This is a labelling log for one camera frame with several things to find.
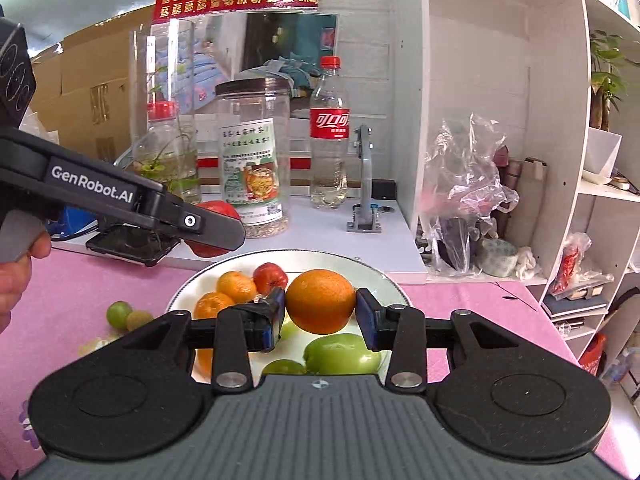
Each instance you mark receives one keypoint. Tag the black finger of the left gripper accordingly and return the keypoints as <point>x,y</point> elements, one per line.
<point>215,229</point>

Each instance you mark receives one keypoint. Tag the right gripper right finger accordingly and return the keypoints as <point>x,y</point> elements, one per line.
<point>401,331</point>

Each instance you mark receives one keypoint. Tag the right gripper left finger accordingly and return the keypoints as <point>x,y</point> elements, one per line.
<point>241,330</point>

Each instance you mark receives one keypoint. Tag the red apple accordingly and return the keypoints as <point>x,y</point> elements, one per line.
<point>220,207</point>

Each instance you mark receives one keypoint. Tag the dark green tomato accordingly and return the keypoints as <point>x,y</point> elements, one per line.
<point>284,367</point>

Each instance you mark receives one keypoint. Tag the large green fruit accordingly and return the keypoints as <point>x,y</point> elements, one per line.
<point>340,354</point>

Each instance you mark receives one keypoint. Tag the large orange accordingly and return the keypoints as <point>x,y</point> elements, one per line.
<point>320,301</point>

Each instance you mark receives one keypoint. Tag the small orange mandarin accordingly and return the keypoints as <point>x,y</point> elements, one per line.
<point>210,304</point>

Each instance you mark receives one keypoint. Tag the person's left hand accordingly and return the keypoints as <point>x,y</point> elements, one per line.
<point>15,277</point>

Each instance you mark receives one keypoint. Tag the white ceramic plate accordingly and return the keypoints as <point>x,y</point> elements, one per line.
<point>293,262</point>

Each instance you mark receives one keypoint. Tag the blue plastic box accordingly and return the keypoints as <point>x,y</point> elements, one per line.
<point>71,223</point>

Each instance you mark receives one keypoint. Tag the black smartphone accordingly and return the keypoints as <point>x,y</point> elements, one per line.
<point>132,244</point>

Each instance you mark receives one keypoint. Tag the clear tea jar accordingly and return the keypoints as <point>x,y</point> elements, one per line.
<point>252,124</point>

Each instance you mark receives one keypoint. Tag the cardboard box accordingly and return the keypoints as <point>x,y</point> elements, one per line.
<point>82,86</point>

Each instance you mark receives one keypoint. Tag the small green fruit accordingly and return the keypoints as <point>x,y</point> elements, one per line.
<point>117,314</point>

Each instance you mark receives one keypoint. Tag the roll of tape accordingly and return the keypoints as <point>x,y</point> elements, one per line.
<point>496,257</point>

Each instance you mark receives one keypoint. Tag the crumpled clear plastic bag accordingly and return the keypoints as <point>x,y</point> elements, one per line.
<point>461,189</point>

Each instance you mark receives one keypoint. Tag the cola bottle red label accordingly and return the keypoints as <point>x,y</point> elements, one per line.
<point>329,136</point>

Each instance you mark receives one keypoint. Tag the tall glass plant vase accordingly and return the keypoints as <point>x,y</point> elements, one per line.
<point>161,68</point>

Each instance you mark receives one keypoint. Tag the red snack packet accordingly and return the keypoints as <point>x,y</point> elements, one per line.
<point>575,272</point>

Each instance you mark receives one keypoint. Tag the white shelf unit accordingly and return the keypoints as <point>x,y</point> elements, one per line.
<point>526,65</point>

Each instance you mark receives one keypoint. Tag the potted green plant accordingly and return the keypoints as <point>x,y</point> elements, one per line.
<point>606,83</point>

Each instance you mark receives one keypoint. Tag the grey hinged metal bracket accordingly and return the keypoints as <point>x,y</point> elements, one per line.
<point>365,217</point>

